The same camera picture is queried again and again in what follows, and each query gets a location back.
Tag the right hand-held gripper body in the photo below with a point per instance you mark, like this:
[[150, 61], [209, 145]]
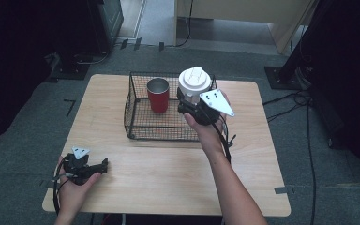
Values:
[[217, 103]]

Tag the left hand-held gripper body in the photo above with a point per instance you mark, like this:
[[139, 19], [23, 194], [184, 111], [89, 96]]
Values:
[[80, 152]]

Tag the clear bottle with white lid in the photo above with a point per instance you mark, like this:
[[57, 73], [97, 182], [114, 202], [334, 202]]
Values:
[[194, 80]]

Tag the red metal cup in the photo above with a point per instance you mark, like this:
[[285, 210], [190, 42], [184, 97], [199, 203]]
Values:
[[158, 100]]

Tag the person's right hand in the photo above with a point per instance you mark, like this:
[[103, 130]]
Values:
[[211, 137]]

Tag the person's left hand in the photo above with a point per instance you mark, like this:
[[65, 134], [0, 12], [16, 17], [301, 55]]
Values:
[[72, 197]]

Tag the black stand base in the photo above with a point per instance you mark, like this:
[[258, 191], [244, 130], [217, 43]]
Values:
[[72, 70], [281, 79]]

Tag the beige cabinet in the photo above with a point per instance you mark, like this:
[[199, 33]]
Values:
[[247, 9]]

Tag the black equipment box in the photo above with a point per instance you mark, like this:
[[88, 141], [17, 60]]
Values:
[[109, 22]]

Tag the grey tape strip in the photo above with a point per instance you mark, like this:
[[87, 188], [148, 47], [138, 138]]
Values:
[[281, 190]]

